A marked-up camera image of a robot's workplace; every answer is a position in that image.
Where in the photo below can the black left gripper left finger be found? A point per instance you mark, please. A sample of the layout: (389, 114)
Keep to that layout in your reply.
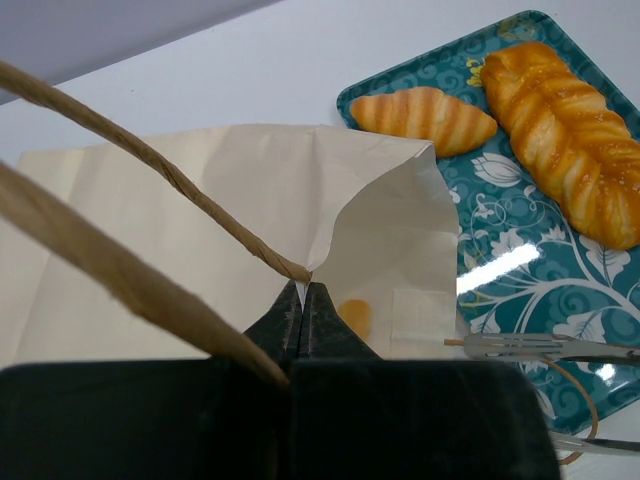
(141, 419)

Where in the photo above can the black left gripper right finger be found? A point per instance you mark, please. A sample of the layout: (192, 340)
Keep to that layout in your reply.
(357, 416)

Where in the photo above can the metal serving tongs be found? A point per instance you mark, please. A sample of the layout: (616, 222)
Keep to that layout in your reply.
(550, 349)

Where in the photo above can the beige paper bag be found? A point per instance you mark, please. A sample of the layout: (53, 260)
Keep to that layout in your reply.
(204, 243)

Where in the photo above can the striped fake croissant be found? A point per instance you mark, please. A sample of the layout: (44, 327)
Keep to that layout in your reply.
(454, 126)

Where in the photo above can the orange twisted fake bread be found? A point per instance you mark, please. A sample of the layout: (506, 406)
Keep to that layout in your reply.
(578, 151)

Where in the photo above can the small round fake bread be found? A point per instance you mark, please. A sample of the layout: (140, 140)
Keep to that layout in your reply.
(357, 314)

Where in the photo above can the teal floral tray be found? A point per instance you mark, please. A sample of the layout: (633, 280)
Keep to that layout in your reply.
(521, 267)

